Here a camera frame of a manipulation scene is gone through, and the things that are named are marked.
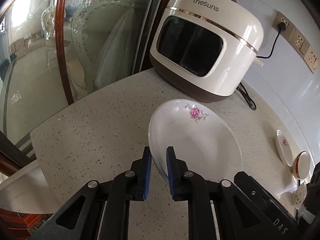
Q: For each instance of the small floral dish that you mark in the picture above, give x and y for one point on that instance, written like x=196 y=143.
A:
x=299 y=196

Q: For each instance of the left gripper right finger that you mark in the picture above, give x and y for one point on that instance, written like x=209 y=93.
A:
x=177 y=181

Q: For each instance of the cream rice cooker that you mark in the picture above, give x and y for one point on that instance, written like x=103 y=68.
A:
x=204 y=48

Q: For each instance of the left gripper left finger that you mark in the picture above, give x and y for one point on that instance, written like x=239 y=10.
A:
x=140 y=182

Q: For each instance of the floral plate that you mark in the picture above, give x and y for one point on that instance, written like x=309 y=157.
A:
x=199 y=137
x=283 y=148

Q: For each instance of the gold wall socket panel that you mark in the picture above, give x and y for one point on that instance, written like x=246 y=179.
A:
x=298 y=42

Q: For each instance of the white ornate chair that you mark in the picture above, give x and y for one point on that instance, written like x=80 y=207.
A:
x=104 y=40

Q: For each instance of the red rimmed white bowl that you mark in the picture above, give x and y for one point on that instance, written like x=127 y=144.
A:
x=301 y=165

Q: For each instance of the red wooden door frame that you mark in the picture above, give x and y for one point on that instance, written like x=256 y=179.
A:
x=60 y=50

